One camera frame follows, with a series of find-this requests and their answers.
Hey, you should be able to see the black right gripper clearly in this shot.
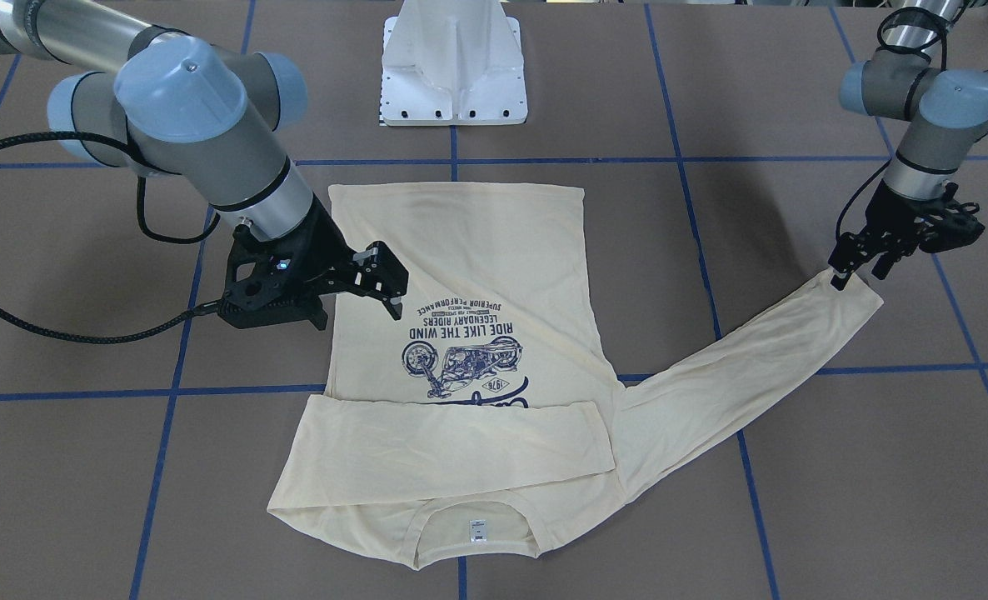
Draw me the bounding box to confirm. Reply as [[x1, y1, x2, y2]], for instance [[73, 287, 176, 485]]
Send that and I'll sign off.
[[291, 197, 409, 322]]

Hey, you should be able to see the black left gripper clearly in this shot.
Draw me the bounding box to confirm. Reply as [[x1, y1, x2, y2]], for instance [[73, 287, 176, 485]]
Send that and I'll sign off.
[[828, 179, 932, 290]]

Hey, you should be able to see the cream long-sleeve printed shirt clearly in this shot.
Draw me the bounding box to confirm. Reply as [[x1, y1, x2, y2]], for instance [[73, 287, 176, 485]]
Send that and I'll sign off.
[[267, 182, 883, 570]]

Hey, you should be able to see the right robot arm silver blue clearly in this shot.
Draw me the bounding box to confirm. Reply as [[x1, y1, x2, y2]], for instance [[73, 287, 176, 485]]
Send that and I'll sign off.
[[0, 1, 409, 329]]

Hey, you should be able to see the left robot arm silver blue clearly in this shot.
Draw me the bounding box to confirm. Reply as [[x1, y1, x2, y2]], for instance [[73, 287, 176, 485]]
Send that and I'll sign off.
[[829, 1, 988, 290]]

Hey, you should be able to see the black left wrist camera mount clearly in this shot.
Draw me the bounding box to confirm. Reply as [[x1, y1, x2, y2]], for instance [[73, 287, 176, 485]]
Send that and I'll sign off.
[[910, 182, 986, 254]]

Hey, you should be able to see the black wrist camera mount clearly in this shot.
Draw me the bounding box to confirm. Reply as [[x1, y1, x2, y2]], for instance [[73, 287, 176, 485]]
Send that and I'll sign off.
[[910, 182, 986, 254], [217, 223, 327, 330]]

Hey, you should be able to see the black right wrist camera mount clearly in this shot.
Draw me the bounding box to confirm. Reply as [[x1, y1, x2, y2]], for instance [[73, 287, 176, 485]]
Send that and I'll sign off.
[[217, 223, 327, 330]]

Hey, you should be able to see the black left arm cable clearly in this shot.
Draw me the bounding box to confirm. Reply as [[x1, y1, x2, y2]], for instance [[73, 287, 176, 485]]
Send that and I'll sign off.
[[835, 7, 949, 244]]

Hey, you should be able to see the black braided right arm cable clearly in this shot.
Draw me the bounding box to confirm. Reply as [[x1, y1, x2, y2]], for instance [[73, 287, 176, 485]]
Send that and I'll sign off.
[[0, 132, 237, 345]]

